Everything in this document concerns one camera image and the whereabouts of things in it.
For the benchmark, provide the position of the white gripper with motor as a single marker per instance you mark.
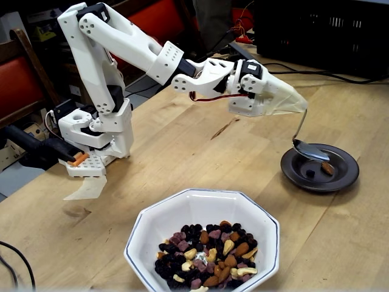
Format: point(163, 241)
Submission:
point(271, 92)

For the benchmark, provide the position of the black plastic crate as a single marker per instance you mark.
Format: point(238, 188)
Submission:
point(304, 36)

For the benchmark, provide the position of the dark raisin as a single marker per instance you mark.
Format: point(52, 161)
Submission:
point(310, 172)

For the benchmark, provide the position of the trail mix heap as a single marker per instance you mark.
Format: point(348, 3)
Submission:
point(188, 234)

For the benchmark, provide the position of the yellow box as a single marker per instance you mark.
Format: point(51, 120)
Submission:
point(42, 33)

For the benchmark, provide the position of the box with blue logo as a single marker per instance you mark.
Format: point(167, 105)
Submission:
point(42, 16)

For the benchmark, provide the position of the brown almond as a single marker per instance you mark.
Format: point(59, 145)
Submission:
point(327, 167)

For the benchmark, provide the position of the bent metal spoon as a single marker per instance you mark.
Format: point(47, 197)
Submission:
point(310, 152)

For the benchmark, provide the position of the white octagonal bowl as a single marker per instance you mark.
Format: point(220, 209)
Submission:
point(170, 219)

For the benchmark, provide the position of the black clamp with orange tips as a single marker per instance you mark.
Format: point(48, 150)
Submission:
point(45, 149)

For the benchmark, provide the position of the dark brown plate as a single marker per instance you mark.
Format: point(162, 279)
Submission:
point(343, 170)

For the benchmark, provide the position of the wooden chair with red backrest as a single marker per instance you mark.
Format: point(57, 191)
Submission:
point(164, 15)

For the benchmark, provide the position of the translucent tape flap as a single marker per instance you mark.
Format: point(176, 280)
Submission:
point(89, 188)

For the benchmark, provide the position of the grey usb hub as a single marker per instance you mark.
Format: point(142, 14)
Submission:
point(240, 51)

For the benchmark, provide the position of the wooden chair with red seat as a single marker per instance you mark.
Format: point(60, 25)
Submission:
point(15, 79)

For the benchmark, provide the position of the cardboard box with print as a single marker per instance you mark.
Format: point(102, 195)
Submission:
point(9, 156)

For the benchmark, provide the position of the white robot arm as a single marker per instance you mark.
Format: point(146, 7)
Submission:
point(127, 33)

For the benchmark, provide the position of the red alligator clip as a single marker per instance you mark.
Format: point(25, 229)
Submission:
point(244, 39)

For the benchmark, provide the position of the white perforated base plate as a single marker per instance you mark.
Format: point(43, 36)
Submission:
point(88, 167)

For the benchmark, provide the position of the grey trouser leg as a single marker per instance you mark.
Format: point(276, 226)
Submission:
point(212, 21)

